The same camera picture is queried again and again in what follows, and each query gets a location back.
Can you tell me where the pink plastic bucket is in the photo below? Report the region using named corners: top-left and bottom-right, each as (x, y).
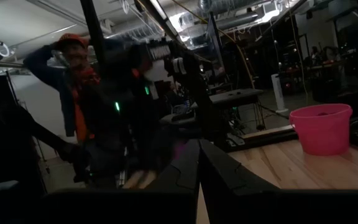
top-left (289, 103), bottom-right (353, 156)

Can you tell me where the silver ventilation duct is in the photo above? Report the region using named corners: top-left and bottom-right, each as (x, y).
top-left (178, 9), bottom-right (260, 35)

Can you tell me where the person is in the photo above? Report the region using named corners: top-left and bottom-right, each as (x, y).
top-left (22, 32), bottom-right (111, 187)
top-left (310, 45), bottom-right (321, 63)

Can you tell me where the black aluminium frame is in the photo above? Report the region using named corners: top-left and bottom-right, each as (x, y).
top-left (79, 0), bottom-right (358, 153)

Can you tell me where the white tower air purifier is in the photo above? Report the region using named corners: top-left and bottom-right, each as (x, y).
top-left (271, 73), bottom-right (289, 113)

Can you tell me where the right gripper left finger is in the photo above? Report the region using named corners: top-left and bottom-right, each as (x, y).
top-left (147, 139), bottom-right (201, 224)

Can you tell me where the yellow hanging cord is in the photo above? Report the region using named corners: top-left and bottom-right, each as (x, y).
top-left (170, 0), bottom-right (256, 90)

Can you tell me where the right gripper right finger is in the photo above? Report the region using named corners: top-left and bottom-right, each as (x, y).
top-left (200, 139), bottom-right (279, 224)

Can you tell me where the dark grey desk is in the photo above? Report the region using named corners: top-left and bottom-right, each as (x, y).
top-left (208, 88), bottom-right (264, 108)

